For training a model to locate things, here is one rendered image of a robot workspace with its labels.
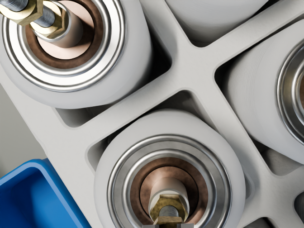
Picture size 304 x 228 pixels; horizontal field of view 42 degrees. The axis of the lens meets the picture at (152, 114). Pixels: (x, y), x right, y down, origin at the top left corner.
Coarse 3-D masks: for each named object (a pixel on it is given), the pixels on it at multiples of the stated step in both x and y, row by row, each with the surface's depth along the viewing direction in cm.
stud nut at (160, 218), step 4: (160, 216) 17; (164, 216) 17; (168, 216) 17; (172, 216) 17; (156, 220) 17; (160, 220) 16; (164, 220) 16; (168, 220) 16; (172, 220) 16; (176, 220) 16; (180, 220) 17; (160, 224) 16; (164, 224) 16; (168, 224) 16; (172, 224) 16; (176, 224) 16
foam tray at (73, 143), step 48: (144, 0) 31; (288, 0) 30; (192, 48) 31; (240, 48) 31; (144, 96) 31; (192, 96) 37; (48, 144) 32; (96, 144) 35; (240, 144) 31; (288, 192) 31
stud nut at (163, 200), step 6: (162, 198) 20; (168, 198) 20; (174, 198) 20; (156, 204) 20; (162, 204) 20; (168, 204) 20; (174, 204) 20; (180, 204) 20; (150, 210) 21; (156, 210) 20; (180, 210) 20; (186, 210) 21; (156, 216) 20; (180, 216) 20; (186, 216) 20
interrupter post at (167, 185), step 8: (160, 184) 23; (168, 184) 22; (176, 184) 23; (152, 192) 22; (160, 192) 21; (168, 192) 21; (176, 192) 21; (184, 192) 22; (152, 200) 21; (184, 200) 21
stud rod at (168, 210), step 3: (165, 207) 20; (168, 207) 20; (171, 207) 20; (174, 207) 20; (162, 210) 20; (165, 210) 19; (168, 210) 19; (171, 210) 19; (174, 210) 20; (159, 213) 20; (162, 213) 19; (165, 213) 19; (168, 213) 19; (171, 213) 19; (174, 213) 19; (177, 213) 20; (174, 216) 18; (177, 216) 19
